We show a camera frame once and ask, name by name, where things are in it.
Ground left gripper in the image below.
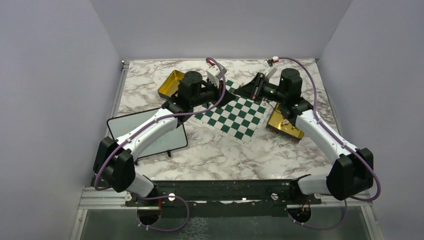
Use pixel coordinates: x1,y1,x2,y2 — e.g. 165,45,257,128
191,76,236,109

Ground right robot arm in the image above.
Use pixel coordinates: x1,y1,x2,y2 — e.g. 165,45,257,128
233,68,374,204

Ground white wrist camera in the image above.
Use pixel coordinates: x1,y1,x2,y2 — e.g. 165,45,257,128
206,65,222,87
263,56,280,79

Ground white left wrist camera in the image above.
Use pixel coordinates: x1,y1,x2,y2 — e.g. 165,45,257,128
206,65,222,87

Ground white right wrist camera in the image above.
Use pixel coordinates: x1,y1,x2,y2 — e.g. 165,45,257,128
263,56,280,79

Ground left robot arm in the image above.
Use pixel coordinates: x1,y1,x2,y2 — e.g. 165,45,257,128
93,71,236,206

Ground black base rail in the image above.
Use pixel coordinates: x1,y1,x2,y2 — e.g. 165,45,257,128
122,179,322,219

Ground green white chess board mat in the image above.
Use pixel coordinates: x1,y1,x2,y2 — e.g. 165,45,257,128
190,95,270,148

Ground gold tin with light pieces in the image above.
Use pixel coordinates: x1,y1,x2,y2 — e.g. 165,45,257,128
265,103,305,144

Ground gold tin with dark pieces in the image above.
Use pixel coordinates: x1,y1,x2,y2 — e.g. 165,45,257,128
157,70,185,100

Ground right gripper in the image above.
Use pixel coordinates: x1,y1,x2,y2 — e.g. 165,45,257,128
233,72,287,104

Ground aluminium rail left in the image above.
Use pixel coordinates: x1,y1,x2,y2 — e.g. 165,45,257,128
78,187,159,210

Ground small whiteboard with stand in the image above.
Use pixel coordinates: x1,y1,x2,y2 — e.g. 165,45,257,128
106,108,188,161

